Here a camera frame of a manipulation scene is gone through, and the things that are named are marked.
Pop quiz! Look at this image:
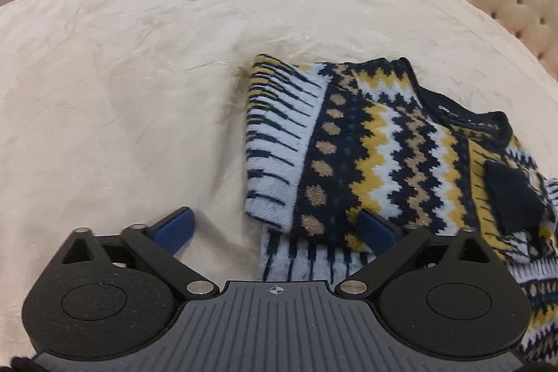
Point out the cream bedspread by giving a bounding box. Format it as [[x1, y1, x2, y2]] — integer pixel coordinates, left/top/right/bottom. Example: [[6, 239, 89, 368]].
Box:
[[0, 0, 558, 359]]

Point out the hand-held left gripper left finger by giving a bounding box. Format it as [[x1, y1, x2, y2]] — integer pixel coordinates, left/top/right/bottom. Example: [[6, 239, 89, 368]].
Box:
[[61, 206, 220, 296]]

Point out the navy yellow patterned knit sweater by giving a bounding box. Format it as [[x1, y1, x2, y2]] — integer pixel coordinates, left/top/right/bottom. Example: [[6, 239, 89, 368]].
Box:
[[244, 54, 558, 364]]

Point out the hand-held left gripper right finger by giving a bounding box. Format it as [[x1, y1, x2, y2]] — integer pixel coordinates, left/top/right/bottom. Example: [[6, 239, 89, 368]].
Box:
[[339, 210, 495, 296]]

